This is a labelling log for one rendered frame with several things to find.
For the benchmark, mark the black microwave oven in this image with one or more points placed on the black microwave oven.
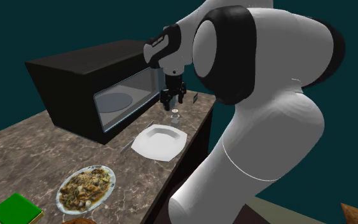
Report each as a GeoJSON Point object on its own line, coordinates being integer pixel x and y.
{"type": "Point", "coordinates": [73, 93]}

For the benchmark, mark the green book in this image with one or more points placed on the green book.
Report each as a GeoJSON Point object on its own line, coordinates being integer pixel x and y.
{"type": "Point", "coordinates": [16, 210]}

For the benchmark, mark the white square plate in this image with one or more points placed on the white square plate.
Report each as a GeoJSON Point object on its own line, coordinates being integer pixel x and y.
{"type": "Point", "coordinates": [160, 145]}

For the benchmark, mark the brown round object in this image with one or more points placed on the brown round object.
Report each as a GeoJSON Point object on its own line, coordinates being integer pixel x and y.
{"type": "Point", "coordinates": [79, 221]}

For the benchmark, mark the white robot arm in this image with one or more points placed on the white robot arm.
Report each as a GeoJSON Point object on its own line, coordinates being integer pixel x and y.
{"type": "Point", "coordinates": [268, 93]}

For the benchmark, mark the oval plate of food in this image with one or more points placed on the oval plate of food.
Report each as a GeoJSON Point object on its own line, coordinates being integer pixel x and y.
{"type": "Point", "coordinates": [84, 190]}

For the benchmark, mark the grey table knife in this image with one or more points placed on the grey table knife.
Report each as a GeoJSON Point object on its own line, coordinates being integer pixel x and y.
{"type": "Point", "coordinates": [129, 144]}

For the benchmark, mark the grey salt shaker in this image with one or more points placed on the grey salt shaker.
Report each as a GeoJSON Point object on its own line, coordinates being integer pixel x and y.
{"type": "Point", "coordinates": [175, 119]}

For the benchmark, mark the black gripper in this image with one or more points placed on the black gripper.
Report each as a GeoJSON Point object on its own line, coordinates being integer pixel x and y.
{"type": "Point", "coordinates": [174, 83]}

